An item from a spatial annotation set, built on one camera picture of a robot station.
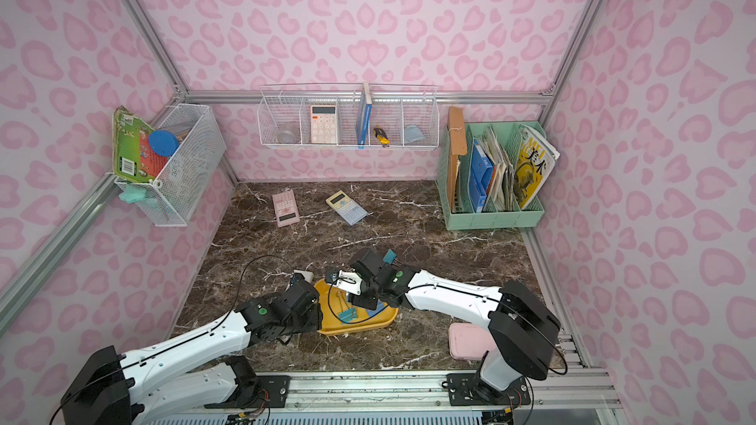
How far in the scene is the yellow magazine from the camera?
95 centimetres

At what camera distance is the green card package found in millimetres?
677

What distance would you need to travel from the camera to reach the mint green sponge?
2.07ft

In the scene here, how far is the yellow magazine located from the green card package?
107 centimetres
